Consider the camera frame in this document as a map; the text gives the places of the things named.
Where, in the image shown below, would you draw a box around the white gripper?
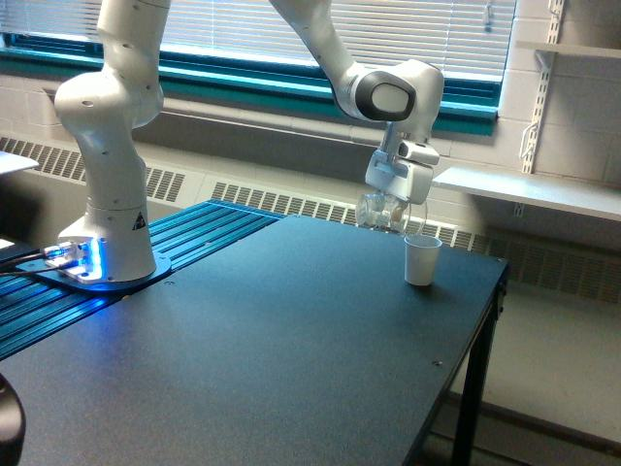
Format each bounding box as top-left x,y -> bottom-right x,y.
365,123 -> 440,205

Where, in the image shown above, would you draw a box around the clear plastic measuring cup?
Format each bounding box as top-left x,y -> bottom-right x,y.
355,191 -> 428,235

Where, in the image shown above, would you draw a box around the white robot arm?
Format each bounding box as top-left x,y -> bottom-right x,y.
47,1 -> 444,286

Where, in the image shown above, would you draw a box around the white paper cup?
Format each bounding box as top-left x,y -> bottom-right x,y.
405,234 -> 442,286

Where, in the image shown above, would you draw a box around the white window blinds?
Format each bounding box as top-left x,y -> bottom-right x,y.
1,1 -> 516,81

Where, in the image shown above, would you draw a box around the white radiator vent cover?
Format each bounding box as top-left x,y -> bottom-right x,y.
1,136 -> 620,303

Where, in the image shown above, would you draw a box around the black table leg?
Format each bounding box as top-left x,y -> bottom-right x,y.
450,276 -> 507,465

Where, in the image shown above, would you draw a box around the white board at left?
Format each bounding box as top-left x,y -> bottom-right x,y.
0,150 -> 39,175

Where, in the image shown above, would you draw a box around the dark round object foreground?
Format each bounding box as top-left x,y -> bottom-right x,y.
1,376 -> 26,465

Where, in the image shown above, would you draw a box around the teal window frame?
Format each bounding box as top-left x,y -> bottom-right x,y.
1,33 -> 502,136

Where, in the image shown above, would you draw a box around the white slotted shelf rail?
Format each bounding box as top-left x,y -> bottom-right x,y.
517,0 -> 565,175

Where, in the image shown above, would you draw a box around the white lower wall shelf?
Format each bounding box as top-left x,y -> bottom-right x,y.
433,166 -> 620,221

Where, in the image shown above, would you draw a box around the white wall shelf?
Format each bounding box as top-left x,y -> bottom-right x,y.
515,41 -> 621,59
433,166 -> 620,221

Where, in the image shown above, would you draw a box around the white upper wall shelf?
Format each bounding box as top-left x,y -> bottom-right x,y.
515,41 -> 621,59

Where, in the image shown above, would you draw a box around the black round base plate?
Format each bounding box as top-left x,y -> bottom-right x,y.
32,255 -> 172,294

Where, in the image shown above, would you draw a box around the black cables at base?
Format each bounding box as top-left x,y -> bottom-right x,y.
0,247 -> 64,278

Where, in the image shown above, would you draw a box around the blue aluminium rail platform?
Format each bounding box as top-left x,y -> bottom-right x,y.
1,200 -> 280,357

